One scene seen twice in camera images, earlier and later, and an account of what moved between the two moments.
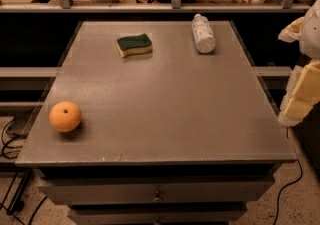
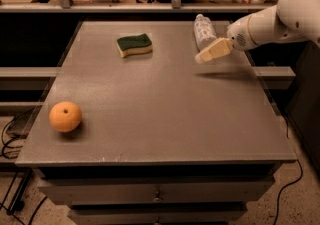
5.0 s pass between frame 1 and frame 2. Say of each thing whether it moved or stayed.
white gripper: moved
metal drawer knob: stayed
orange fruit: stayed
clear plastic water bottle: stayed
